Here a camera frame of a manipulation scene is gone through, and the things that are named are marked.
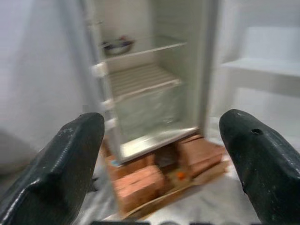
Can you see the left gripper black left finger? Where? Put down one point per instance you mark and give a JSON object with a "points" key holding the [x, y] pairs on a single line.
{"points": [[47, 175]]}

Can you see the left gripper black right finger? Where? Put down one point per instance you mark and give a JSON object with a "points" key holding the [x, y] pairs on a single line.
{"points": [[269, 168]]}

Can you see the white fridge door shelf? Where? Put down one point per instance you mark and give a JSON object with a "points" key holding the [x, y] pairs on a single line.
{"points": [[257, 66]]}

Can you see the glass fridge shelf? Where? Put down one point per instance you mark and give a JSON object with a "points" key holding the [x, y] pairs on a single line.
{"points": [[150, 47]]}

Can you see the silver fridge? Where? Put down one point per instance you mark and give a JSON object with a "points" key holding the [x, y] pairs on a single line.
{"points": [[164, 23]]}

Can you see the red clay brick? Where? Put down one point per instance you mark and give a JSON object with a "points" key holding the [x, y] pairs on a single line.
{"points": [[206, 167], [136, 199], [201, 151], [138, 179]]}

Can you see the small orange ball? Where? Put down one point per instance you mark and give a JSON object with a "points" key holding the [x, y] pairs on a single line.
{"points": [[180, 175]]}

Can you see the clear crisper drawer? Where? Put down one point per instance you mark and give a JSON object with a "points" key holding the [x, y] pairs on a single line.
{"points": [[150, 112]]}

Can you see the dark rimmed bowl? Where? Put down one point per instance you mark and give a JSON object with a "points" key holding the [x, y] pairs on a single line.
{"points": [[117, 48]]}

